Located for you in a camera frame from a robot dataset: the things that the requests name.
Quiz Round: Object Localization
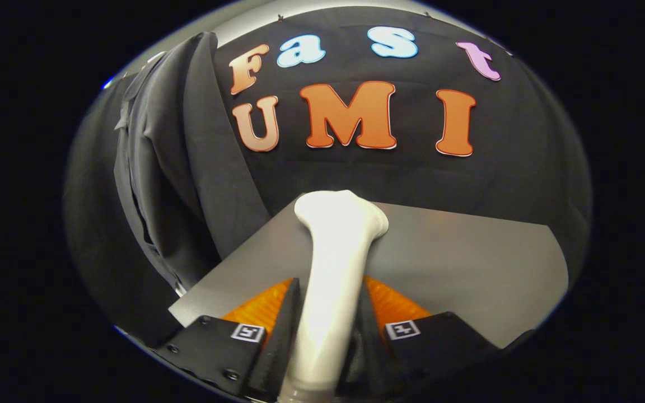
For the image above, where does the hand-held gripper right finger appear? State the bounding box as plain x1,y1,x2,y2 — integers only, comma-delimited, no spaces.
336,275,505,399

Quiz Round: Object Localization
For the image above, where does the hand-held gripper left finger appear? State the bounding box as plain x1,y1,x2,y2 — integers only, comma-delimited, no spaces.
152,277,302,403

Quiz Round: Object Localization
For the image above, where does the white garment steamer head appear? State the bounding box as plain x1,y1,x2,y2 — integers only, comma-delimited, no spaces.
277,190,390,403

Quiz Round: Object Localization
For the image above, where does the dark grey button shirt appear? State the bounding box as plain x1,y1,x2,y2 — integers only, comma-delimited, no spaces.
112,31,270,293

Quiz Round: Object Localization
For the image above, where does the grey cabinet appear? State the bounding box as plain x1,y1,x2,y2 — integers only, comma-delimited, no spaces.
168,200,571,349

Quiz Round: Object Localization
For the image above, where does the black backdrop cloth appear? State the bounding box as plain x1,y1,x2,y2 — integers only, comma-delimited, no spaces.
62,4,593,350

